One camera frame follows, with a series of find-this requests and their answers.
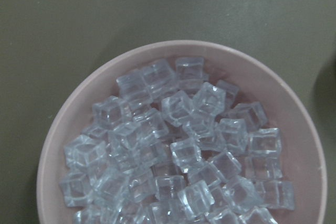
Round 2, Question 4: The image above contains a pile of clear ice cubes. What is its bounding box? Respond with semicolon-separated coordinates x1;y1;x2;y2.
59;57;295;223

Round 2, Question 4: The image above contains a pink bowl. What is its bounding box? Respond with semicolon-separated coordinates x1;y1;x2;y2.
36;40;328;223

